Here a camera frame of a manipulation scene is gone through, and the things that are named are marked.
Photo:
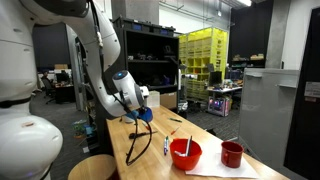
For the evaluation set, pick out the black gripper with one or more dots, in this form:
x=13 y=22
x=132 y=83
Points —
x=141 y=108

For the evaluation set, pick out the blue plastic cup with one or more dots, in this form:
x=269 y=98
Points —
x=146 y=115

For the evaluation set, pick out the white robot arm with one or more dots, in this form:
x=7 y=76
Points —
x=20 y=66

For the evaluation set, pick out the small white cup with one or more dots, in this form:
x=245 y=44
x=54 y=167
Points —
x=128 y=121

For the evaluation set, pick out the clear plastic container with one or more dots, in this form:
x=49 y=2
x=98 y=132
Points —
x=154 y=99

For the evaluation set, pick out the orange marker cap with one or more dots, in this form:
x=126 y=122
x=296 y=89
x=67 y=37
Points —
x=146 y=127

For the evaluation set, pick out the cardboard box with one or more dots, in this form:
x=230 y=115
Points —
x=168 y=100

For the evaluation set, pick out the black scissors orange pivot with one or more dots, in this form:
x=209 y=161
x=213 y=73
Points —
x=135 y=136

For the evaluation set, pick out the green capped whiteboard marker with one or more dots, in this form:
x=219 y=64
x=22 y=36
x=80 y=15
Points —
x=167 y=137

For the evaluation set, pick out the orange marker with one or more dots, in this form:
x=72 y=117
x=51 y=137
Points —
x=175 y=130

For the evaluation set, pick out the grey waste basket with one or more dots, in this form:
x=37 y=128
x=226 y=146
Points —
x=182 y=107

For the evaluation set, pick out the blue capped whiteboard marker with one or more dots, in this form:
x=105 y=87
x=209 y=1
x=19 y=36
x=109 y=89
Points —
x=164 y=151

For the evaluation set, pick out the blue plastic box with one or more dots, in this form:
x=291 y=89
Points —
x=90 y=130

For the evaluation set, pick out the black shelving unit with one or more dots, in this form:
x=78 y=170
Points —
x=150 y=50

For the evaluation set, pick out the white plastic spoon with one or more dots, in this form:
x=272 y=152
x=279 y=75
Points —
x=180 y=153

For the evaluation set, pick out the slim grey marker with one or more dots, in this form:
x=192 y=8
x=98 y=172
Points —
x=189 y=145

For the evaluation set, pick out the green plastic crate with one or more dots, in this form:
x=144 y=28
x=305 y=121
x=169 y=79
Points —
x=79 y=130

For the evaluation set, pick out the red bowl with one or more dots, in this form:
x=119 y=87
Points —
x=185 y=160

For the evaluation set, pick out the black clamp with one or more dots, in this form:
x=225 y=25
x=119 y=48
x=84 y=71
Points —
x=210 y=131

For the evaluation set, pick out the glowing desktop computer case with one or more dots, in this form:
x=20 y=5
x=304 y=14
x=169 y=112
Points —
x=218 y=106

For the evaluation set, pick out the round wooden stool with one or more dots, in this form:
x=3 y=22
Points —
x=93 y=168

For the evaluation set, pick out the dark office desk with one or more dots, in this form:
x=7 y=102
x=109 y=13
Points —
x=65 y=93

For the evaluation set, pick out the black computer monitor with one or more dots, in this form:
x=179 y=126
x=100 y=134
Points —
x=215 y=78

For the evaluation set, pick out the black bin blue label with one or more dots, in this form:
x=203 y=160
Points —
x=163 y=31
x=136 y=26

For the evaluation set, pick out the yellow bin rack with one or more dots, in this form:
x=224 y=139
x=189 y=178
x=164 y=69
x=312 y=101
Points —
x=203 y=50

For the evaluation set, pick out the dark desk monitor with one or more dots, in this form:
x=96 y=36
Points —
x=62 y=77

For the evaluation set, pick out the white work desk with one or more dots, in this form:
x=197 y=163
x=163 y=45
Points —
x=226 y=89

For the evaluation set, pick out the black office chair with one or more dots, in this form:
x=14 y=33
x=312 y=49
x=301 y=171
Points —
x=49 y=90

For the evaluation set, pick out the white paper sheet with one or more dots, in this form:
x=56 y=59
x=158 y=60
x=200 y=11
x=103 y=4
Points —
x=216 y=168

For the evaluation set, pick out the red mug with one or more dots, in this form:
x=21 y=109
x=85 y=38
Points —
x=232 y=155

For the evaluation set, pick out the grey metal cabinet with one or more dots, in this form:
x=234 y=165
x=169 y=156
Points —
x=266 y=116

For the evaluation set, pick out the ceiling light panel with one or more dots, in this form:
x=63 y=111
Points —
x=245 y=2

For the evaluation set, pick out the black door panel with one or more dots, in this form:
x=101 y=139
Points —
x=306 y=133

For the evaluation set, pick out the white paper notice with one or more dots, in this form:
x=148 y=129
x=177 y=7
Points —
x=312 y=89

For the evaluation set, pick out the cluttered wall shelf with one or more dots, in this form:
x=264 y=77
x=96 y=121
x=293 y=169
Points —
x=248 y=58

